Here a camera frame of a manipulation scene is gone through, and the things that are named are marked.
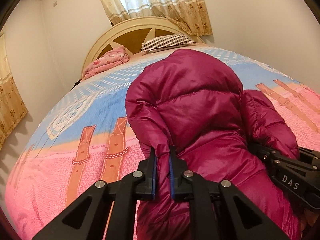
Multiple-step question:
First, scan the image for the magenta puffer jacket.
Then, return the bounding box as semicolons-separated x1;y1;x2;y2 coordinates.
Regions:
125;49;300;239

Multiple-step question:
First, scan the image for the person's left hand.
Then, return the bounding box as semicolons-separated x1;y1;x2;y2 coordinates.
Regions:
300;209;320;240

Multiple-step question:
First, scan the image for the pink and blue bedspread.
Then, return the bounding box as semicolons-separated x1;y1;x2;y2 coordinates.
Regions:
5;46;319;239

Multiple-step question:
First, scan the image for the beige window curtain left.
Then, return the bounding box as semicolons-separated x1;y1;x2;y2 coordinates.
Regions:
0;31;28;148

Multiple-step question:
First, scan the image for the beige window curtain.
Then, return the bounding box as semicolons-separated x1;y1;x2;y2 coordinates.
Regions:
0;31;28;148
100;0;213;36

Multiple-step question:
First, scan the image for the folded pink blanket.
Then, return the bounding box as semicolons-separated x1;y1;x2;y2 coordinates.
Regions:
81;46;131;81

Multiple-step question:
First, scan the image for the striped pillow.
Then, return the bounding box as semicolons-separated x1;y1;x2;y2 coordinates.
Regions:
140;34;196;53

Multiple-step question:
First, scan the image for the cream wooden headboard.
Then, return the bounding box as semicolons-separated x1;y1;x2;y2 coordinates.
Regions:
81;16;205;79

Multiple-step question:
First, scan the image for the beige window curtain centre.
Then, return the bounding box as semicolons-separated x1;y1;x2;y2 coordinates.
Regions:
100;0;213;36

